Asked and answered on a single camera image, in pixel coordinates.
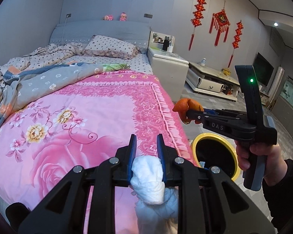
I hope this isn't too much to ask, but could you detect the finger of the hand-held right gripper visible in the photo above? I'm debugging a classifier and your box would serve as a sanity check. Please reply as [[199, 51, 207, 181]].
[[205, 109, 247, 121], [186, 108, 257, 137]]

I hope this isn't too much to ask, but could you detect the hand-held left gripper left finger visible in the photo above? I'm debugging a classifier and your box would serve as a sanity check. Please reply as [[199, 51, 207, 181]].
[[18, 134, 137, 234]]

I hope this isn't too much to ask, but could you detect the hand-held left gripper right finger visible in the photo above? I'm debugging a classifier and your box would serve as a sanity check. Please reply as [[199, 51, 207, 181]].
[[156, 134, 275, 234]]

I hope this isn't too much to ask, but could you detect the white tissue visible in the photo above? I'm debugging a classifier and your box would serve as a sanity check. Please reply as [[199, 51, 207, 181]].
[[130, 156, 180, 234]]

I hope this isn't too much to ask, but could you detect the yellow rimmed black trash bin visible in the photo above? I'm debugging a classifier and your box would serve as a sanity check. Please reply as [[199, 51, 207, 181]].
[[190, 133, 240, 183]]

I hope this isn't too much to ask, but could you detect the orange peel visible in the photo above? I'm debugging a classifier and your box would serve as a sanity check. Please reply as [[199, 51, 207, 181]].
[[172, 98, 204, 125]]

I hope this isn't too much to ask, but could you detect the person's right forearm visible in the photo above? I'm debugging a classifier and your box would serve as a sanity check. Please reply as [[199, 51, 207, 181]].
[[261, 158, 293, 232]]

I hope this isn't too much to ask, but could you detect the person's right hand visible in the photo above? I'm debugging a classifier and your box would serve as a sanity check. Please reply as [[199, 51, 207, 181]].
[[236, 144, 287, 186]]

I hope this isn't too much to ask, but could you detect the cream low side cabinet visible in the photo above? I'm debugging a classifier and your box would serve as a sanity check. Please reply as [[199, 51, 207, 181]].
[[257, 85, 271, 108]]

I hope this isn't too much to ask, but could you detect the white standing air conditioner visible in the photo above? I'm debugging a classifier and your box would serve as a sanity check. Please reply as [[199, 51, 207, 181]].
[[273, 66, 286, 103]]

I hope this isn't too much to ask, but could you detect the cream marble top stand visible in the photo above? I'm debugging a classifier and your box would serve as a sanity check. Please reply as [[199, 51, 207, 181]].
[[186, 62, 241, 101]]

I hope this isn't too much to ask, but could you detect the dark glass cabinet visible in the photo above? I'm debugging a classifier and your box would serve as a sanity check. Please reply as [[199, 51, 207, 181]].
[[271, 77, 293, 139]]

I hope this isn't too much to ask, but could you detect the pink floral blanket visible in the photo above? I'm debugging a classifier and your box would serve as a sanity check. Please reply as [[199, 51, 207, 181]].
[[0, 69, 193, 234]]

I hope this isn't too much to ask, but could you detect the long red knot ornament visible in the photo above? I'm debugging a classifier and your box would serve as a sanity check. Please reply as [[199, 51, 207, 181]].
[[227, 21, 244, 70], [190, 0, 207, 51]]

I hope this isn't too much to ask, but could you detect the cream bedside cabinet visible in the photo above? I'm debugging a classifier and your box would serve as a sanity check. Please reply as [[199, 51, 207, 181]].
[[148, 47, 189, 93]]

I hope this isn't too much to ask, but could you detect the diamond red knot ornament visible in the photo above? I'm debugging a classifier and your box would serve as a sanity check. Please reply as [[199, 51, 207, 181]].
[[208, 1, 230, 46]]

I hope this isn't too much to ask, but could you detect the polka dot bedsheet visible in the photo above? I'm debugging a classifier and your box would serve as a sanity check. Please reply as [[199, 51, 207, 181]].
[[63, 53, 153, 75]]

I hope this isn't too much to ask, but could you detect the grey floral quilt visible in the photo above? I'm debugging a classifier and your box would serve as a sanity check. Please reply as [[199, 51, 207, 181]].
[[0, 62, 131, 127]]

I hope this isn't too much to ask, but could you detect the polka dot pillow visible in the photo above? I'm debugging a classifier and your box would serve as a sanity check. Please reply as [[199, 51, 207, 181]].
[[82, 35, 140, 59]]

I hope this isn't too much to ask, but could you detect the polka dot duvet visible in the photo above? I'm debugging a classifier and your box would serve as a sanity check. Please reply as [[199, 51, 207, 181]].
[[2, 43, 93, 71]]

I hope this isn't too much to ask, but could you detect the grey headboard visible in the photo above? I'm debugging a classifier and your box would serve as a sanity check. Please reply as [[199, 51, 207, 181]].
[[49, 19, 152, 51]]

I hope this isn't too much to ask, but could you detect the wall mounted television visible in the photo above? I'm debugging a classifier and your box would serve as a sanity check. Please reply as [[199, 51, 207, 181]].
[[253, 52, 274, 87]]

